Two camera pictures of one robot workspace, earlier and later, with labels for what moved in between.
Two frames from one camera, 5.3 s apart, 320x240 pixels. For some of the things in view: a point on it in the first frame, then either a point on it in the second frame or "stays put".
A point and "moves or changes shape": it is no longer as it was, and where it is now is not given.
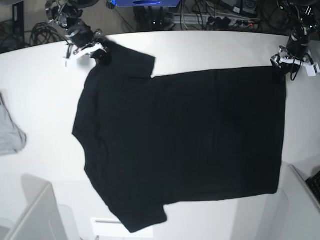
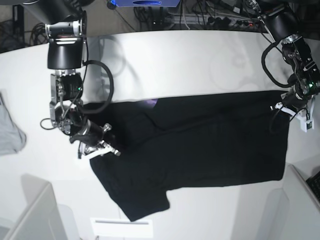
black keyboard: x=314 y=182 stays put
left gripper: x=294 y=48 to x=295 y=99
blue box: x=146 y=3 stays put
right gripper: x=84 y=37 to x=93 y=135
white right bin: x=293 y=212 stays put
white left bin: x=42 y=218 stays put
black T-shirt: x=151 y=140 moves or changes shape
